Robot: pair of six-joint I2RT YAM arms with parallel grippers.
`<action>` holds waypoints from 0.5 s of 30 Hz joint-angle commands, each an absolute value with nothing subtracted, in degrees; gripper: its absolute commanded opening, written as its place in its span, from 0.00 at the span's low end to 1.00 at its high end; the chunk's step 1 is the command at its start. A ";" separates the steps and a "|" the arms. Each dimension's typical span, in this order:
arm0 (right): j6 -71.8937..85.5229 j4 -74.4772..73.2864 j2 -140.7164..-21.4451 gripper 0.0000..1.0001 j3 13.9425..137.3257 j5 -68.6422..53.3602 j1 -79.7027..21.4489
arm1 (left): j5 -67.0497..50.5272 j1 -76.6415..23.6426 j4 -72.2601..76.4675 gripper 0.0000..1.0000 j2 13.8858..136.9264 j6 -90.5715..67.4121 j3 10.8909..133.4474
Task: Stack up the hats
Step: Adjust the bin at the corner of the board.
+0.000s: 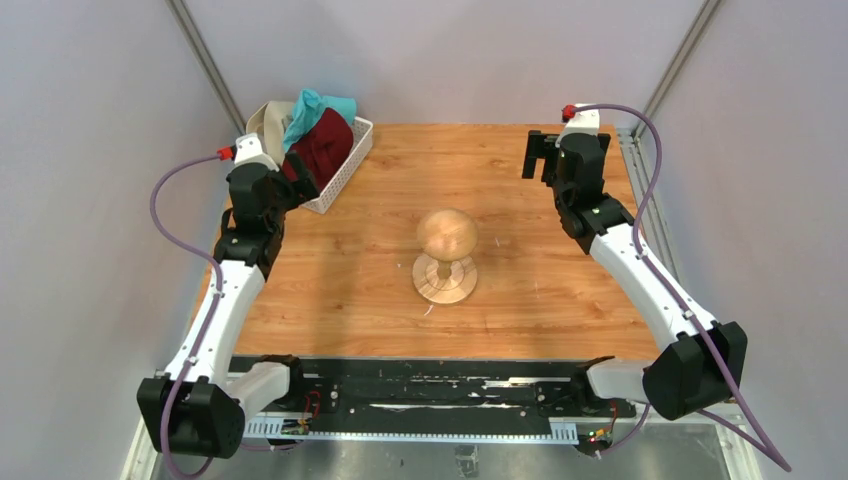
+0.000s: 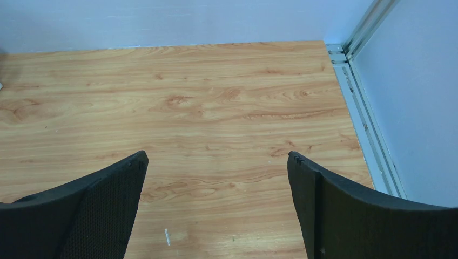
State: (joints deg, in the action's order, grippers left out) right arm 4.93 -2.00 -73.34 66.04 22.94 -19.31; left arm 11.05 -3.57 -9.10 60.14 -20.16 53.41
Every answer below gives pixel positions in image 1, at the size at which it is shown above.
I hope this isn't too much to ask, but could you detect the white slotted cable duct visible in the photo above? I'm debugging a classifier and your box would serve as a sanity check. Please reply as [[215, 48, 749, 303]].
[[243, 416, 580, 446]]

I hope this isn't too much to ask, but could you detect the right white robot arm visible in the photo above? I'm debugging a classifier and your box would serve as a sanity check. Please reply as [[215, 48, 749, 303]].
[[522, 130, 748, 420]]

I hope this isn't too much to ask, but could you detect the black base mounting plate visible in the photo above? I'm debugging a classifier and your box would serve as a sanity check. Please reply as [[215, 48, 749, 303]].
[[228, 356, 664, 439]]

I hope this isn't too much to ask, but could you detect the beige bucket hat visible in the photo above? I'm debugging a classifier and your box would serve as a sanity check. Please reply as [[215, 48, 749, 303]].
[[245, 101, 295, 167]]

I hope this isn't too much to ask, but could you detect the wooden hat stand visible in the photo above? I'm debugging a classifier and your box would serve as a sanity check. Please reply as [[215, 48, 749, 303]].
[[411, 208, 479, 305]]

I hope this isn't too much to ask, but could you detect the maroon bucket hat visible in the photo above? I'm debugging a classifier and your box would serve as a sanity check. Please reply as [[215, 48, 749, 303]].
[[290, 108, 354, 192]]

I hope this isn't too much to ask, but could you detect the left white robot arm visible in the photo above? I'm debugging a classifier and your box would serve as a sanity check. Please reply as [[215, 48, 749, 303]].
[[136, 148, 318, 461]]

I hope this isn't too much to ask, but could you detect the white perforated plastic basket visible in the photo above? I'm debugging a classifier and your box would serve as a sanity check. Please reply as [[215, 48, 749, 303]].
[[305, 117, 373, 214]]

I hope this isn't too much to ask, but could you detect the teal bucket hat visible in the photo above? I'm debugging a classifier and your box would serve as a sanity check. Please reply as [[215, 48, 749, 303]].
[[282, 89, 358, 153]]

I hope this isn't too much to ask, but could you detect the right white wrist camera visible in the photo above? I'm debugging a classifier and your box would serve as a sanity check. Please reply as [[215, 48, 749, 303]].
[[555, 104, 600, 147]]

